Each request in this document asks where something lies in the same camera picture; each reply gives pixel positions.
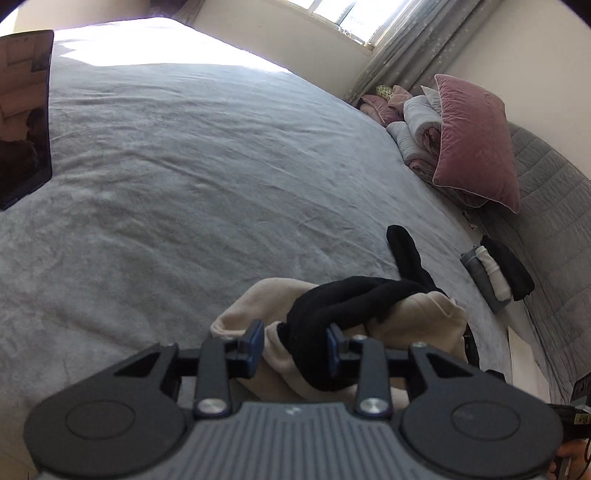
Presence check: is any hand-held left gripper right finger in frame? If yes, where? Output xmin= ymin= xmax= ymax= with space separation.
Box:
xmin=325 ymin=324 xmax=506 ymax=417

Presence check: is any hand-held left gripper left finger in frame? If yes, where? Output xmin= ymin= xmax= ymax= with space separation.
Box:
xmin=113 ymin=322 xmax=265 ymax=419

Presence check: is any beige and black raglan shirt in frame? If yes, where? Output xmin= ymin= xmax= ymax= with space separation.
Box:
xmin=210 ymin=224 xmax=481 ymax=407

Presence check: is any person's right hand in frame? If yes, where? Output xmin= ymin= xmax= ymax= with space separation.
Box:
xmin=549 ymin=443 xmax=578 ymax=478

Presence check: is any folded black garment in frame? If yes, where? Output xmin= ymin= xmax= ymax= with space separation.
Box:
xmin=480 ymin=235 xmax=536 ymax=302

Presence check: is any folded white garment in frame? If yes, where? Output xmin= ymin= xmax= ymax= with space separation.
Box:
xmin=475 ymin=246 xmax=512 ymax=303

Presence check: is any grey bed sheet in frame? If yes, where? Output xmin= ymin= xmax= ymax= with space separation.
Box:
xmin=0 ymin=18 xmax=555 ymax=480

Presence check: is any grey quilted headboard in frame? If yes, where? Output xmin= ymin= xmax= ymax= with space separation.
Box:
xmin=471 ymin=122 xmax=591 ymax=416

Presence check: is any folded grey pink quilt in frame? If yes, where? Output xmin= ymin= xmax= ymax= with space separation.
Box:
xmin=385 ymin=95 xmax=490 ymax=208

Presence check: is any small pink cushion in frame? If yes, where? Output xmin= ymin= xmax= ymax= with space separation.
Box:
xmin=360 ymin=95 xmax=393 ymax=125

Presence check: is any pink velvet pillow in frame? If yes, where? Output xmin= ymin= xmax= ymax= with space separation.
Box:
xmin=431 ymin=74 xmax=522 ymax=214

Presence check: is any pale pink cushion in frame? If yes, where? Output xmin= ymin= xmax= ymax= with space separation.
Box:
xmin=390 ymin=85 xmax=414 ymax=116

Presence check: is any grey lace curtain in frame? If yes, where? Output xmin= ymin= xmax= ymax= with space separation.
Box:
xmin=344 ymin=0 xmax=485 ymax=107

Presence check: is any dark smartphone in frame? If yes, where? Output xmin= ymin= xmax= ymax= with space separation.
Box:
xmin=0 ymin=29 xmax=55 ymax=212

